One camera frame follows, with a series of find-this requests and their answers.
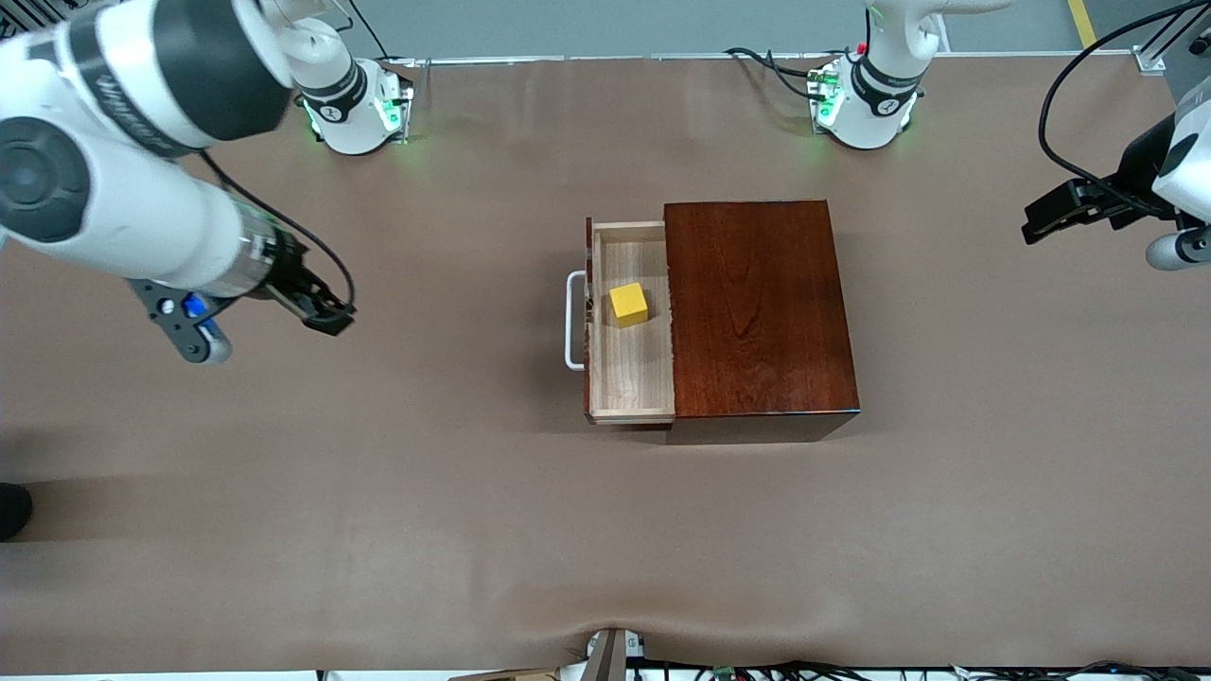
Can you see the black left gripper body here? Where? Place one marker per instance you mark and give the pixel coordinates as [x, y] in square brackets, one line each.
[1132, 173]

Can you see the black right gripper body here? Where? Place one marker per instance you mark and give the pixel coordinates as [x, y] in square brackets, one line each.
[285, 270]

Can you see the yellow wooden block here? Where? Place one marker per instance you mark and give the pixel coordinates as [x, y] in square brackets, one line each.
[628, 305]

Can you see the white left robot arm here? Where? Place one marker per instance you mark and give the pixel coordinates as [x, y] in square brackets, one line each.
[870, 123]

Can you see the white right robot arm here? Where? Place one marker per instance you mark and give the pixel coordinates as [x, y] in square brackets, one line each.
[142, 218]

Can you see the yellow floor tape strip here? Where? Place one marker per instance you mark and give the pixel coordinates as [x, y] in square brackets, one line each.
[1086, 26]

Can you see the brown table cover sheet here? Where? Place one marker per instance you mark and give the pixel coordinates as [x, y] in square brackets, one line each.
[378, 492]

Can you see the dark brown wooden cabinet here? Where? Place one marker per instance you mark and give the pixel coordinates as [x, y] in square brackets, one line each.
[757, 312]

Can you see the black round object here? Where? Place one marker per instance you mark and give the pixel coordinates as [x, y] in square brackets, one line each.
[11, 511]

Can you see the aluminium frame post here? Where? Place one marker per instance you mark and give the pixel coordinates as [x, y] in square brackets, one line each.
[1149, 59]

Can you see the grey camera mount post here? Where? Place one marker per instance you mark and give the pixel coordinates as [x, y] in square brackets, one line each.
[605, 657]

